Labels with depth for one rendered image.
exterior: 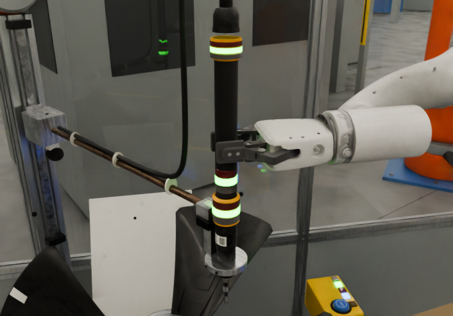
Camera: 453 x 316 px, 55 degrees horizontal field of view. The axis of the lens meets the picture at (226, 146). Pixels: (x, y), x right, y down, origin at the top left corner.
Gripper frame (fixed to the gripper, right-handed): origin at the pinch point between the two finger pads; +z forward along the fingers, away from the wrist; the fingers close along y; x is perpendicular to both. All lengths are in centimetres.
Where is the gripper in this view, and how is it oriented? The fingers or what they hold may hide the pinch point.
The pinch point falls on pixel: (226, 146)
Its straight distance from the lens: 65.0
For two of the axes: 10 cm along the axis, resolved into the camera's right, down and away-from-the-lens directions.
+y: -2.0, -3.6, 9.1
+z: -9.8, 0.8, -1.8
